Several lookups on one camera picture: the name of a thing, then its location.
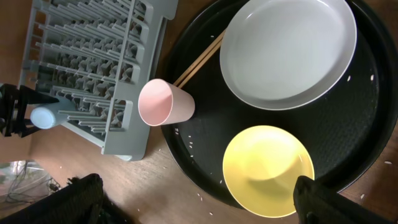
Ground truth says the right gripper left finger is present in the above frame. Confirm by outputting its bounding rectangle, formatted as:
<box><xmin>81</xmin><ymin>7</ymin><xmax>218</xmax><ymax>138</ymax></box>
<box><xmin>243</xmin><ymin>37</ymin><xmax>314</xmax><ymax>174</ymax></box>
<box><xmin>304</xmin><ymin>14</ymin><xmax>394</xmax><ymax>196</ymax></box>
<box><xmin>1</xmin><ymin>174</ymin><xmax>104</xmax><ymax>224</ymax></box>

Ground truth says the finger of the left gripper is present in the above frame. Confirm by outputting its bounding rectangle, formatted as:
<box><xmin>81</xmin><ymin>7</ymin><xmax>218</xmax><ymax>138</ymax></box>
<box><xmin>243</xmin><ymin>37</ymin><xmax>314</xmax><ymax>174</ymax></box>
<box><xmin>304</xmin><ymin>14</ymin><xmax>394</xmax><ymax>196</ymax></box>
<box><xmin>1</xmin><ymin>118</ymin><xmax>39</xmax><ymax>138</ymax></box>
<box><xmin>1</xmin><ymin>84</ymin><xmax>59</xmax><ymax>105</ymax></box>

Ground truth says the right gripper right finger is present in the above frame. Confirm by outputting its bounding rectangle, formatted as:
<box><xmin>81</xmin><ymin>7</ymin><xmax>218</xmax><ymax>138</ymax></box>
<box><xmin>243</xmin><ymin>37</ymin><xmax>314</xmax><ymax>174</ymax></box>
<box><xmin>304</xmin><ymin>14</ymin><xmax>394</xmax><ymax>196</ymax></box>
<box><xmin>294</xmin><ymin>175</ymin><xmax>391</xmax><ymax>224</ymax></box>

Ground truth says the blue cup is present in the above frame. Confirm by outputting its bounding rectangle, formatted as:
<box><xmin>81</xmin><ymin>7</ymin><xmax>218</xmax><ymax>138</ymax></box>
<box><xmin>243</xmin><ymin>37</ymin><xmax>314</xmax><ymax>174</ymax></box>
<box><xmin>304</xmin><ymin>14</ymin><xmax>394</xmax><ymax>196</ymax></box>
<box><xmin>30</xmin><ymin>96</ymin><xmax>76</xmax><ymax>129</ymax></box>

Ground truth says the pink cup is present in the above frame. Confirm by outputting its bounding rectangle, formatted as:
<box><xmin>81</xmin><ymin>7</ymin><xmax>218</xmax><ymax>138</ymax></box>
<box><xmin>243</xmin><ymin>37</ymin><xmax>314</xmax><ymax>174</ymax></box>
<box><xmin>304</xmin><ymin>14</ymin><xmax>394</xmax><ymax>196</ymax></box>
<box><xmin>138</xmin><ymin>79</ymin><xmax>195</xmax><ymax>126</ymax></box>

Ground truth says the grey dishwasher rack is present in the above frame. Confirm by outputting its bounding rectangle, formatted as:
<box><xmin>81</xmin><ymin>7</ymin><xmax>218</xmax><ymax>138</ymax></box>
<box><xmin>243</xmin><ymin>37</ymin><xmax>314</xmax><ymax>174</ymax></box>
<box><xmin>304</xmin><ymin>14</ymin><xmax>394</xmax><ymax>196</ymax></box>
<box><xmin>19</xmin><ymin>0</ymin><xmax>178</xmax><ymax>161</ymax></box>

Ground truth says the yellow bowl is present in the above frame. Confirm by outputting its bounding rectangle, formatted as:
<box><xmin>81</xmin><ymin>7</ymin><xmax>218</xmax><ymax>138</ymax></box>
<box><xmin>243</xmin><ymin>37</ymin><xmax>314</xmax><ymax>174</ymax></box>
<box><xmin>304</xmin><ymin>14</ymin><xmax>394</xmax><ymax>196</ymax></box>
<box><xmin>223</xmin><ymin>126</ymin><xmax>315</xmax><ymax>218</ymax></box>

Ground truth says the round black tray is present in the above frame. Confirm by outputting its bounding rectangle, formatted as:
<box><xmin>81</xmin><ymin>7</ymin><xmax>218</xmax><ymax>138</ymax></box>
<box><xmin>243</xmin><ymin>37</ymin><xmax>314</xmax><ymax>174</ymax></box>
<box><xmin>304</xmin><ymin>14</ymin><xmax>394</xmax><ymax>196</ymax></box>
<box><xmin>162</xmin><ymin>1</ymin><xmax>397</xmax><ymax>207</ymax></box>

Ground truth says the grey round plate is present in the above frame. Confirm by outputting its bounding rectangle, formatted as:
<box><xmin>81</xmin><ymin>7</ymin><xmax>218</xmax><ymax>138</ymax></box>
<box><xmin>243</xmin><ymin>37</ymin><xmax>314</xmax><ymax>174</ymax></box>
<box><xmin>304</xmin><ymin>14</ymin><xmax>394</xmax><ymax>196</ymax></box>
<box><xmin>220</xmin><ymin>0</ymin><xmax>358</xmax><ymax>111</ymax></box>

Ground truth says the wooden chopstick lower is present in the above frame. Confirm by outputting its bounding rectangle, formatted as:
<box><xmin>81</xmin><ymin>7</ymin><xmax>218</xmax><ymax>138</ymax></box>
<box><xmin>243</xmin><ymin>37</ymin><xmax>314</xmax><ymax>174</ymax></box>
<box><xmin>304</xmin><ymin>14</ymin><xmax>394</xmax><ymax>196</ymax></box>
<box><xmin>178</xmin><ymin>41</ymin><xmax>221</xmax><ymax>88</ymax></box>

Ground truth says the wooden chopstick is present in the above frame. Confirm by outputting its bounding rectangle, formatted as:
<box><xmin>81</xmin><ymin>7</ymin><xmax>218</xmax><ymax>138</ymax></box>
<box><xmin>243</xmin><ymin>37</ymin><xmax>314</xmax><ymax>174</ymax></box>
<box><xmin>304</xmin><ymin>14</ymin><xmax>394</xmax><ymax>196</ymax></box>
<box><xmin>174</xmin><ymin>30</ymin><xmax>226</xmax><ymax>87</ymax></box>
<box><xmin>178</xmin><ymin>41</ymin><xmax>221</xmax><ymax>88</ymax></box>

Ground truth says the wooden chopstick upper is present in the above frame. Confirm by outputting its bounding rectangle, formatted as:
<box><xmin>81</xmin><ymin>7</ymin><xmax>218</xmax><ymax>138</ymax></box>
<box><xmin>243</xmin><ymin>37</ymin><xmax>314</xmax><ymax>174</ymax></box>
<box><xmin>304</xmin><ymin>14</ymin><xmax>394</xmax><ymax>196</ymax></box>
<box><xmin>174</xmin><ymin>30</ymin><xmax>226</xmax><ymax>87</ymax></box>

